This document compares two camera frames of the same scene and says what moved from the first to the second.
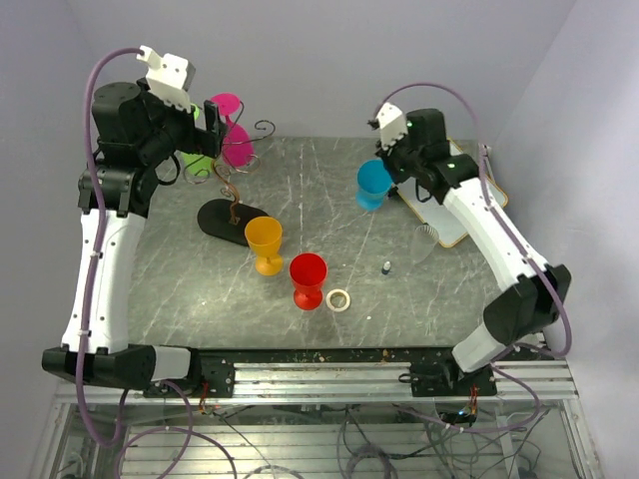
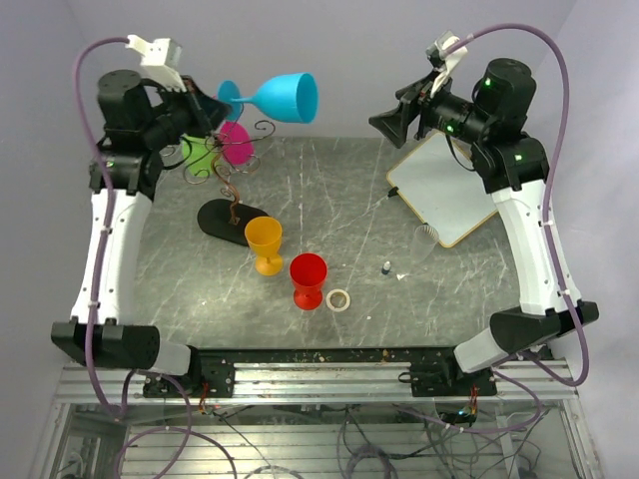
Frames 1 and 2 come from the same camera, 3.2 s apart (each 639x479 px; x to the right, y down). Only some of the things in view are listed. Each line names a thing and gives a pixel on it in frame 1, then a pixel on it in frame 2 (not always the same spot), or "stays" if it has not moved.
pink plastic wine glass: x=238 y=147 stays
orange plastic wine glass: x=264 y=235 stays
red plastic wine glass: x=309 y=270 stays
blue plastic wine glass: x=373 y=184 to x=292 y=97
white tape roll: x=331 y=306 stays
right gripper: x=385 y=156 to x=412 y=101
